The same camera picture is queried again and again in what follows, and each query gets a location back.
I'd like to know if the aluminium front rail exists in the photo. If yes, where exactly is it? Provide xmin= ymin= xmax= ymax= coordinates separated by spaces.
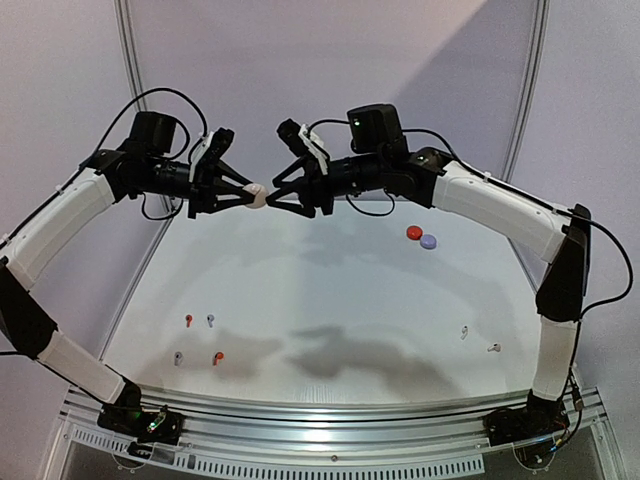
xmin=46 ymin=389 xmax=625 ymax=479

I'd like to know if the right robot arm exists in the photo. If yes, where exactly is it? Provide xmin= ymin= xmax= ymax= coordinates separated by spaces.
xmin=267 ymin=104 xmax=591 ymax=436

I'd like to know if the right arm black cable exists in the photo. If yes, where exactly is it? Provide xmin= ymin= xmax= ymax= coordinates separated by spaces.
xmin=309 ymin=117 xmax=632 ymax=316

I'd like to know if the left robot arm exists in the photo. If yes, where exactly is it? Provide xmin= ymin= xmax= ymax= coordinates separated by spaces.
xmin=1 ymin=112 xmax=267 ymax=434

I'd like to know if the aluminium corner post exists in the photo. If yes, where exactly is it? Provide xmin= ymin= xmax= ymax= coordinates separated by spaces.
xmin=501 ymin=0 xmax=550 ymax=182
xmin=112 ymin=0 xmax=174 ymax=211

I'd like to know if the red charging case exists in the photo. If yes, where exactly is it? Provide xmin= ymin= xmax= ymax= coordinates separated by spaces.
xmin=406 ymin=225 xmax=423 ymax=241

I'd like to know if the purple charging case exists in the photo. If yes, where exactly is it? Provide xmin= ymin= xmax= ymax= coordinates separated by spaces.
xmin=419 ymin=234 xmax=438 ymax=250

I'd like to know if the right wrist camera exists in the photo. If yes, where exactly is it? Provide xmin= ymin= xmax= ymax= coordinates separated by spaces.
xmin=276 ymin=119 xmax=330 ymax=176

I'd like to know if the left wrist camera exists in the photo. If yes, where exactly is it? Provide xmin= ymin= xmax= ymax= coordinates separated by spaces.
xmin=190 ymin=127 xmax=235 ymax=166

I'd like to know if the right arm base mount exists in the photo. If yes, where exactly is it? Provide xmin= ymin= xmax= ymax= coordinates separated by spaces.
xmin=482 ymin=405 xmax=570 ymax=446

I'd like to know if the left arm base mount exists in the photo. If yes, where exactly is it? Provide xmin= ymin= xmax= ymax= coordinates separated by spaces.
xmin=97 ymin=405 xmax=186 ymax=445

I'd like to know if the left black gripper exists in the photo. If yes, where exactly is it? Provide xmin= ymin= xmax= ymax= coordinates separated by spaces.
xmin=136 ymin=156 xmax=256 ymax=218

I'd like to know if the right aluminium corner post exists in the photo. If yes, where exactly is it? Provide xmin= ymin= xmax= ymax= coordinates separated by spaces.
xmin=501 ymin=0 xmax=550 ymax=182

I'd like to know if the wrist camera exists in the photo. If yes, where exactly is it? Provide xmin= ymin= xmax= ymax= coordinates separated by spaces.
xmin=190 ymin=127 xmax=235 ymax=166
xmin=276 ymin=119 xmax=330 ymax=176

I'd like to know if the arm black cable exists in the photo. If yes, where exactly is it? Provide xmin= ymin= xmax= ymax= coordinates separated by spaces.
xmin=97 ymin=87 xmax=209 ymax=221
xmin=309 ymin=117 xmax=632 ymax=316

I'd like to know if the red earbud front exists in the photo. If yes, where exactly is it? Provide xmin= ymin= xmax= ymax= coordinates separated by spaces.
xmin=212 ymin=352 xmax=224 ymax=366

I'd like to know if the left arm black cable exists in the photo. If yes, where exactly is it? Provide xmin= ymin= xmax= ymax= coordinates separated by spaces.
xmin=97 ymin=87 xmax=209 ymax=221

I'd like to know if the left aluminium corner post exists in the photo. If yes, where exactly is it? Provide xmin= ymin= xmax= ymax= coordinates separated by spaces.
xmin=112 ymin=0 xmax=174 ymax=211

